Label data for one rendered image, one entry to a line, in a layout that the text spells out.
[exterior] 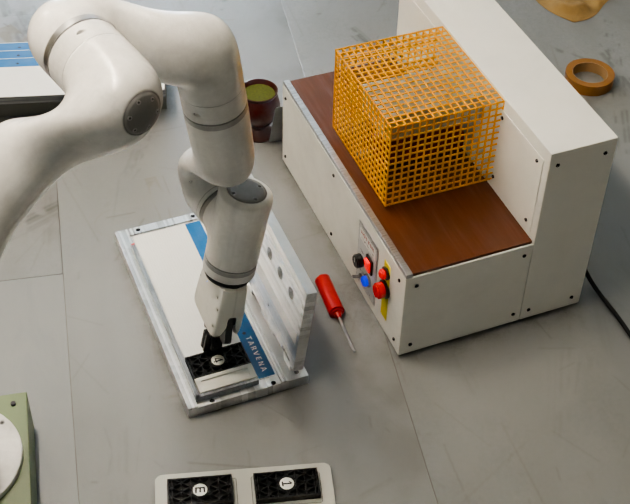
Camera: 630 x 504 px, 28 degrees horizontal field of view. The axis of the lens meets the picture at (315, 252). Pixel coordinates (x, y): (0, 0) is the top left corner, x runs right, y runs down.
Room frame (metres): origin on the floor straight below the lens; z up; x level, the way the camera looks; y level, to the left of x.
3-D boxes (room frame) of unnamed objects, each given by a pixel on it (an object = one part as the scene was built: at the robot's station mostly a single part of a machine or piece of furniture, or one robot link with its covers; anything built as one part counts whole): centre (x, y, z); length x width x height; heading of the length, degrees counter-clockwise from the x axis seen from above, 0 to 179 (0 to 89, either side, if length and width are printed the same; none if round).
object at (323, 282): (1.48, -0.04, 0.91); 0.18 x 0.03 x 0.03; 19
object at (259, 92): (1.99, 0.12, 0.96); 0.09 x 0.09 x 0.11
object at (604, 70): (2.20, -0.58, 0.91); 0.10 x 0.10 x 0.02
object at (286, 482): (1.12, 0.03, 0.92); 0.10 x 0.05 x 0.01; 99
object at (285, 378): (1.50, 0.19, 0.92); 0.44 x 0.21 x 0.04; 23
